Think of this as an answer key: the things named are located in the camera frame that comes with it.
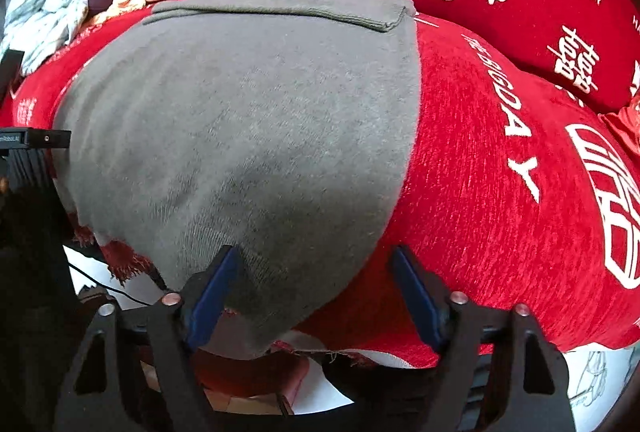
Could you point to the white printed sheet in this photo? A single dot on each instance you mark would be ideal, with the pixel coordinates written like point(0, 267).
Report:
point(595, 382)

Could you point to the black chair back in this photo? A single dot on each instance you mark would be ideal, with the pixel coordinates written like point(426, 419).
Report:
point(10, 71)

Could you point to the red printed sofa seat cover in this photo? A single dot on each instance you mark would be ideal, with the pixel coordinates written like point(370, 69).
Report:
point(475, 212)

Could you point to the grey knit sweater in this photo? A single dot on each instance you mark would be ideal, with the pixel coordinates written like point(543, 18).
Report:
point(240, 136)

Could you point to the dark maroon cloth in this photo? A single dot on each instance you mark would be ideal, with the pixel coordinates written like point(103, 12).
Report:
point(100, 1)

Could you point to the yellow floral cloth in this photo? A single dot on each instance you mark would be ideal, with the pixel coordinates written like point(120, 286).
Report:
point(125, 4)

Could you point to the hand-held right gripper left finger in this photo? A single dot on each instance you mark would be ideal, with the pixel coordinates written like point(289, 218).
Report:
point(215, 292)

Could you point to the red shiny cloth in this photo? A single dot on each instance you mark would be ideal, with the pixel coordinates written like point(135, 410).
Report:
point(625, 121)

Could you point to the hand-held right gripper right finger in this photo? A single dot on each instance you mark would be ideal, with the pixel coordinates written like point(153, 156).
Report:
point(415, 297)

